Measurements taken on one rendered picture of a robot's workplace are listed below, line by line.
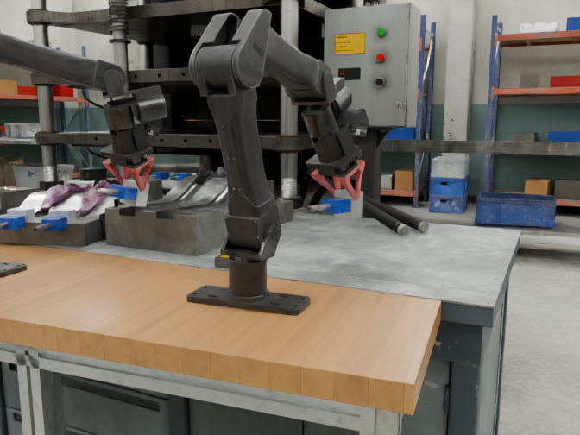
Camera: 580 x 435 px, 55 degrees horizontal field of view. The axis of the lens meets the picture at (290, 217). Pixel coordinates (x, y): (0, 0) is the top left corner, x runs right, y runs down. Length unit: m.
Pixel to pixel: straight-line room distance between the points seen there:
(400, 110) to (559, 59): 5.91
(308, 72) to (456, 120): 6.56
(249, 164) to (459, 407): 0.58
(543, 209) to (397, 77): 3.08
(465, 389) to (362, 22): 1.29
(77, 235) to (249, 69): 0.73
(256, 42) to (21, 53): 0.55
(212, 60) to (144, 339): 0.40
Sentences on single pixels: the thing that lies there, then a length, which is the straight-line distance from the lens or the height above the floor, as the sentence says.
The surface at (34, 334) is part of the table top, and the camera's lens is 0.93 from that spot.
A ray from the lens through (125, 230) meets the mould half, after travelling 1.36.
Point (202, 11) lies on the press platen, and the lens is 2.24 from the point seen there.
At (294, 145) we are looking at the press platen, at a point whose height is 1.01.
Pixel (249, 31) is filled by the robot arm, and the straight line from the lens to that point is 0.84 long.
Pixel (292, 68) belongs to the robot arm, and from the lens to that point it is 0.96.
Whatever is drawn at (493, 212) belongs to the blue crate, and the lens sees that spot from 4.85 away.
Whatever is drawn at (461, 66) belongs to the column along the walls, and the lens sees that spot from 7.55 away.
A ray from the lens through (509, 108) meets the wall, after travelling 7.74.
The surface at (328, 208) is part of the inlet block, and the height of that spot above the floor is 0.92.
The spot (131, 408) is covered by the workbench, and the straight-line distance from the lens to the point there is 1.50.
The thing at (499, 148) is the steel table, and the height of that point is 0.88.
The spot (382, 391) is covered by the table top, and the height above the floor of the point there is 0.78.
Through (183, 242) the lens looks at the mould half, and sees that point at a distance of 1.26.
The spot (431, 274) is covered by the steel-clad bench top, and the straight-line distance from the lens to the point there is 1.13.
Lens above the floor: 1.10
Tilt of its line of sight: 10 degrees down
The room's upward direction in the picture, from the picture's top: straight up
